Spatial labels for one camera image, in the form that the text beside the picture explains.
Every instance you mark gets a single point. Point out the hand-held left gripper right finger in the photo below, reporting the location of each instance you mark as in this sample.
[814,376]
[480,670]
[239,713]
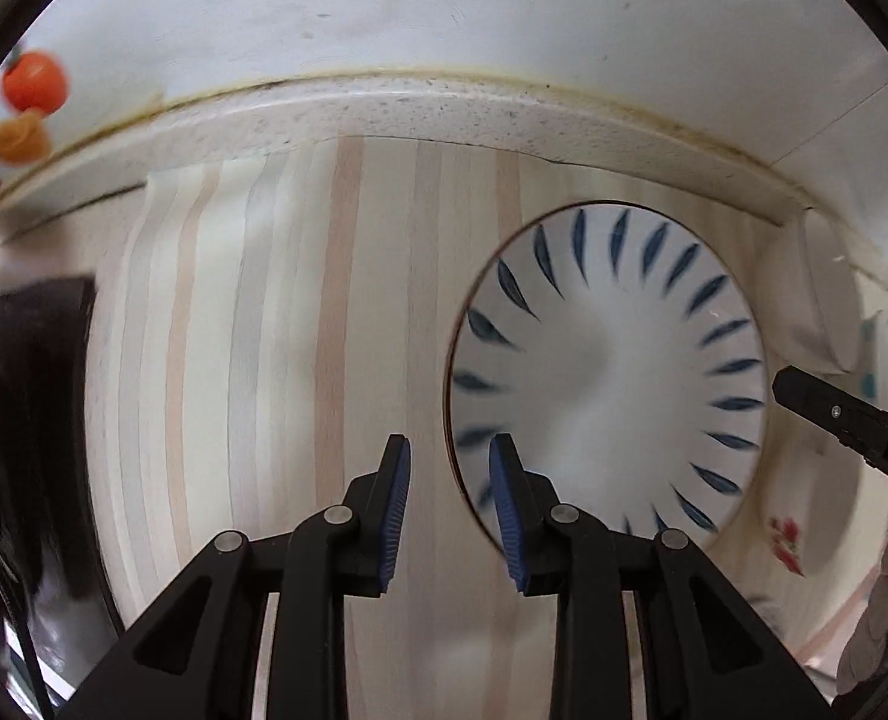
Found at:
[505,525]

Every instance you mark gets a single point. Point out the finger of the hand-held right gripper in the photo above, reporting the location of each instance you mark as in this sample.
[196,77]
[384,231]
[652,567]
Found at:
[826,409]

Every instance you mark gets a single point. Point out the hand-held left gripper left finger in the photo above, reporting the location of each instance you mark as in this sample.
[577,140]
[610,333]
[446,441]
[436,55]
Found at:
[395,525]

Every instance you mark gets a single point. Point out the white bowl with blue rim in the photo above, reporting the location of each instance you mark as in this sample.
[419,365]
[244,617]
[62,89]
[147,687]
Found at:
[826,292]

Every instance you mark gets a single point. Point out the blue leaf pattern plate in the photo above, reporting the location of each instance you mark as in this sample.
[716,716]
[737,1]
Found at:
[609,375]

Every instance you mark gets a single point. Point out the striped table mat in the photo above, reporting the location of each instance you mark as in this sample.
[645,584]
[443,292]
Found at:
[264,315]

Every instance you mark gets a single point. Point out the black glass gas stove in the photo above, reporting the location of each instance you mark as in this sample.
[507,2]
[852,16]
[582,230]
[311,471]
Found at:
[31,390]

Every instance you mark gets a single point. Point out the golden ingot wall sticker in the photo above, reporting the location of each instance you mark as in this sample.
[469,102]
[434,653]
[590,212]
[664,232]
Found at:
[16,139]

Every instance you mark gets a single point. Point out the orange persimmon wall sticker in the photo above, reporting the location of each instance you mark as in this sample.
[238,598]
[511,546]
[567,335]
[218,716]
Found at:
[35,81]

